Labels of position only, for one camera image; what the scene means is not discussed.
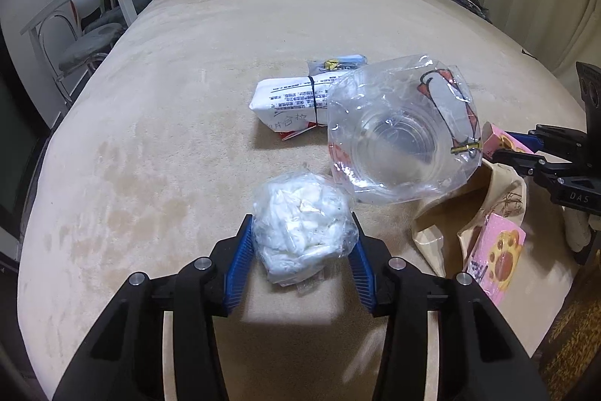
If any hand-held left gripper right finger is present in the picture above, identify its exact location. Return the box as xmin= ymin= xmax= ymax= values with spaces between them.
xmin=347 ymin=212 xmax=550 ymax=401

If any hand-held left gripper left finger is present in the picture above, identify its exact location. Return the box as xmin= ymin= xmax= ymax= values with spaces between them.
xmin=51 ymin=214 xmax=257 ymax=401

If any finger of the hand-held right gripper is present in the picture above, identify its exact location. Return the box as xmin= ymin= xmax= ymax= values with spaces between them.
xmin=506 ymin=125 xmax=590 ymax=154
xmin=492 ymin=150 xmax=562 ymax=186

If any small pink box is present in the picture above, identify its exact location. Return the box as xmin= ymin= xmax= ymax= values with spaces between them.
xmin=481 ymin=122 xmax=533 ymax=162

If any bagged white tissue wad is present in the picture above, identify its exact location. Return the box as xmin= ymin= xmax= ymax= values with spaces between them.
xmin=251 ymin=168 xmax=361 ymax=288

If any white wet wipes packet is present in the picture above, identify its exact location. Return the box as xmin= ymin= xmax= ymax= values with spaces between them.
xmin=251 ymin=71 xmax=358 ymax=142

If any small blue foil packet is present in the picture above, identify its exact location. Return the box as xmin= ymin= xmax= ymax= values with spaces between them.
xmin=307 ymin=54 xmax=368 ymax=75

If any person's right hand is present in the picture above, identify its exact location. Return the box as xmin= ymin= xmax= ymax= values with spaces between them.
xmin=563 ymin=210 xmax=596 ymax=252

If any beige tote bag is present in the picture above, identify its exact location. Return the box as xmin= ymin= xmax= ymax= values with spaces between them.
xmin=412 ymin=159 xmax=529 ymax=277

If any clear printed plastic bag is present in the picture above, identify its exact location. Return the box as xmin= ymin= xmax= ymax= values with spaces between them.
xmin=326 ymin=53 xmax=484 ymax=207

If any pink paw print box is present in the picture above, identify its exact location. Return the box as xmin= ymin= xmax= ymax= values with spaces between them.
xmin=462 ymin=213 xmax=527 ymax=305

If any clear plastic bowl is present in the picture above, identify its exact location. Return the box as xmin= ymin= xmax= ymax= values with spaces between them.
xmin=350 ymin=107 xmax=447 ymax=195

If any dark patterned cloth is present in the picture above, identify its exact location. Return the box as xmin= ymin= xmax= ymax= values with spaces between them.
xmin=436 ymin=0 xmax=491 ymax=23

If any beige fleece blanket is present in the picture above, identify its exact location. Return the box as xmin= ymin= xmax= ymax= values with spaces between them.
xmin=19 ymin=0 xmax=587 ymax=401

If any dark screen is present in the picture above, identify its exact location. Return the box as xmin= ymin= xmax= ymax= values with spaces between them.
xmin=0 ymin=67 xmax=48 ymax=251

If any clear chair grey cushion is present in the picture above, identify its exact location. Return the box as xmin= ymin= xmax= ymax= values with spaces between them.
xmin=85 ymin=0 xmax=156 ymax=36
xmin=35 ymin=13 xmax=127 ymax=101

